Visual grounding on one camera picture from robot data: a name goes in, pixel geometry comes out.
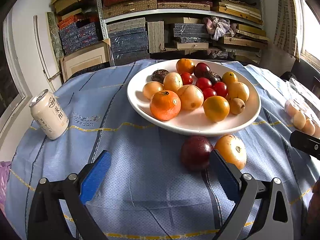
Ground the red cherry tomato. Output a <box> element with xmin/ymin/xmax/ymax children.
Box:
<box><xmin>195</xmin><ymin>77</ymin><xmax>213</xmax><ymax>91</ymax></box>
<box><xmin>213</xmin><ymin>82</ymin><xmax>228</xmax><ymax>98</ymax></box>
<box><xmin>181</xmin><ymin>72</ymin><xmax>193</xmax><ymax>85</ymax></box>
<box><xmin>202</xmin><ymin>88</ymin><xmax>217</xmax><ymax>101</ymax></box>

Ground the dark purple plum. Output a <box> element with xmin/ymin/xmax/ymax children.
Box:
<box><xmin>180</xmin><ymin>135</ymin><xmax>214</xmax><ymax>171</ymax></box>

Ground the dark brown mangosteen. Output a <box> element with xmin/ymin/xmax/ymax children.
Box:
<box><xmin>151</xmin><ymin>69</ymin><xmax>169</xmax><ymax>83</ymax></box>
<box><xmin>204</xmin><ymin>71</ymin><xmax>222</xmax><ymax>85</ymax></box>

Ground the dark red plum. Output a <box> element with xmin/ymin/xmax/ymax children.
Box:
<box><xmin>194</xmin><ymin>62</ymin><xmax>210</xmax><ymax>78</ymax></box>

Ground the orange mandarin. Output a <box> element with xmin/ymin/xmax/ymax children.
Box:
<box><xmin>150</xmin><ymin>90</ymin><xmax>181</xmax><ymax>121</ymax></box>
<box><xmin>176</xmin><ymin>59</ymin><xmax>195</xmax><ymax>75</ymax></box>

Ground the clear plastic clamshell box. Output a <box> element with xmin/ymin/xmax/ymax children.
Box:
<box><xmin>284</xmin><ymin>77</ymin><xmax>319</xmax><ymax>139</ymax></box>

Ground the blue tablecloth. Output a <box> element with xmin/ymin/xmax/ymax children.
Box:
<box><xmin>5</xmin><ymin>60</ymin><xmax>319</xmax><ymax>239</ymax></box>

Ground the white beverage can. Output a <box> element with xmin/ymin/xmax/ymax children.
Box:
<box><xmin>29</xmin><ymin>89</ymin><xmax>69</xmax><ymax>140</ymax></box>

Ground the small brown longan fruit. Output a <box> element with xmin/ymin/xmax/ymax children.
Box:
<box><xmin>229</xmin><ymin>98</ymin><xmax>246</xmax><ymax>115</ymax></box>

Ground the large pale round fruit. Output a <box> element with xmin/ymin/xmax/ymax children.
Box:
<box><xmin>226</xmin><ymin>82</ymin><xmax>250</xmax><ymax>102</ymax></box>

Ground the yellow orange fruit front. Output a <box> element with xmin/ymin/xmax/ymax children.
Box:
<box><xmin>203</xmin><ymin>96</ymin><xmax>230</xmax><ymax>122</ymax></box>

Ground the small yellow orange back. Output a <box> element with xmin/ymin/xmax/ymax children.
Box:
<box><xmin>222</xmin><ymin>72</ymin><xmax>238</xmax><ymax>86</ymax></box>

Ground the white oval plate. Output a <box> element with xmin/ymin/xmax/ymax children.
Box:
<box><xmin>127</xmin><ymin>60</ymin><xmax>261</xmax><ymax>137</ymax></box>

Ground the orange mandarin in plate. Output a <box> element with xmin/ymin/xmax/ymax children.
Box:
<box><xmin>150</xmin><ymin>90</ymin><xmax>181</xmax><ymax>121</ymax></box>

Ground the pale striped fruit in plate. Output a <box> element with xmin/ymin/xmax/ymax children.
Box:
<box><xmin>177</xmin><ymin>85</ymin><xmax>204</xmax><ymax>110</ymax></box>

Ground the small pale fruit left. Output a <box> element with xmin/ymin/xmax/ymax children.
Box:
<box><xmin>143</xmin><ymin>81</ymin><xmax>164</xmax><ymax>100</ymax></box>

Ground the framed picture leaning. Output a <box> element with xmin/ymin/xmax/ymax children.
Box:
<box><xmin>60</xmin><ymin>41</ymin><xmax>110</xmax><ymax>82</ymax></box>

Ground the red cherry tomato in plate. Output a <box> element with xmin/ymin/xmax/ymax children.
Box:
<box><xmin>181</xmin><ymin>72</ymin><xmax>193</xmax><ymax>85</ymax></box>

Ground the pale fruit behind mandarin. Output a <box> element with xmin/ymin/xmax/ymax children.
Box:
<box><xmin>163</xmin><ymin>72</ymin><xmax>183</xmax><ymax>93</ymax></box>

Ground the pink crumpled plastic bag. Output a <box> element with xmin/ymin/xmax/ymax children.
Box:
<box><xmin>202</xmin><ymin>16</ymin><xmax>236</xmax><ymax>41</ymax></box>

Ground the white metal shelf unit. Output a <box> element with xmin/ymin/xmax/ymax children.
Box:
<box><xmin>97</xmin><ymin>0</ymin><xmax>268</xmax><ymax>64</ymax></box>

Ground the window with white frame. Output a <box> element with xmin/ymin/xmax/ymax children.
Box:
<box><xmin>1</xmin><ymin>11</ymin><xmax>31</xmax><ymax>142</ymax></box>

